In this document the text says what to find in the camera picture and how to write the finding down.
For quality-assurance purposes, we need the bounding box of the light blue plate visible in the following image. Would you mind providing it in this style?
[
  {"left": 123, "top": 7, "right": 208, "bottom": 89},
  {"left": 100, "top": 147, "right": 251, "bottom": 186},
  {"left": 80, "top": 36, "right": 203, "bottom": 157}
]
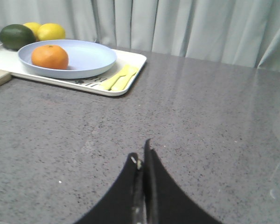
[{"left": 18, "top": 39, "right": 117, "bottom": 79}]

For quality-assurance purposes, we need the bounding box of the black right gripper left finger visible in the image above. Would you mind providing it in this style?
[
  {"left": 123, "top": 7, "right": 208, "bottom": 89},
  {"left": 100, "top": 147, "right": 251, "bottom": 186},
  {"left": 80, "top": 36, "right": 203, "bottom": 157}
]
[{"left": 76, "top": 153, "right": 144, "bottom": 224}]

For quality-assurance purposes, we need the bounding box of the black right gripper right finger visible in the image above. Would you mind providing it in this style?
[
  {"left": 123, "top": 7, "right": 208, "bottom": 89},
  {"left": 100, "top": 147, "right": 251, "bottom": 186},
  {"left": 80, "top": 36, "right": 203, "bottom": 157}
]
[{"left": 143, "top": 140, "right": 220, "bottom": 224}]

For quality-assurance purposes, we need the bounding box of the yellow lemon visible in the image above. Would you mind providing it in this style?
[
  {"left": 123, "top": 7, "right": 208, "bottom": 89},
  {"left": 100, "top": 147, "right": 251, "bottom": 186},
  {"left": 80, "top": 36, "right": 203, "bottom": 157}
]
[
  {"left": 37, "top": 23, "right": 66, "bottom": 41},
  {"left": 23, "top": 22, "right": 42, "bottom": 39}
]

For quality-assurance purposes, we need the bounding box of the yellow-green plastic fork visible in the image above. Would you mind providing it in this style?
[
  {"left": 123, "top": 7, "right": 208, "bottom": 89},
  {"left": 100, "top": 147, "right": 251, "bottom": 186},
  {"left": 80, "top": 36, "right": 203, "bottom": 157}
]
[{"left": 100, "top": 65, "right": 132, "bottom": 90}]

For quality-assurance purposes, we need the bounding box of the grey curtain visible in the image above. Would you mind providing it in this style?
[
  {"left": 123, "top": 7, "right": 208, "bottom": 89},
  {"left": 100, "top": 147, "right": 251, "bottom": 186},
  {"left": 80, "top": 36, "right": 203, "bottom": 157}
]
[{"left": 0, "top": 0, "right": 280, "bottom": 72}]

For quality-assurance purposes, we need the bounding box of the cream white tray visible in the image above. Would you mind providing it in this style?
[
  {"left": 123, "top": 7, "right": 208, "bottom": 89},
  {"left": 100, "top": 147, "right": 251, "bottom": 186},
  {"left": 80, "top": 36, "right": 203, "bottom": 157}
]
[{"left": 0, "top": 44, "right": 147, "bottom": 97}]

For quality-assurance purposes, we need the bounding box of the orange fruit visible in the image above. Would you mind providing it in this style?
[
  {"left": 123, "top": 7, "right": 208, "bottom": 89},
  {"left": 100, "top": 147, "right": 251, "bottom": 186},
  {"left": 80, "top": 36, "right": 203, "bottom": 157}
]
[{"left": 31, "top": 44, "right": 69, "bottom": 70}]

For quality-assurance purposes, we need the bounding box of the green lime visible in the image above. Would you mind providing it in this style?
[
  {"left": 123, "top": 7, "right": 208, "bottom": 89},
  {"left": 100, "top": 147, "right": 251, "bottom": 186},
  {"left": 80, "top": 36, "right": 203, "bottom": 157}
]
[{"left": 0, "top": 24, "right": 36, "bottom": 51}]

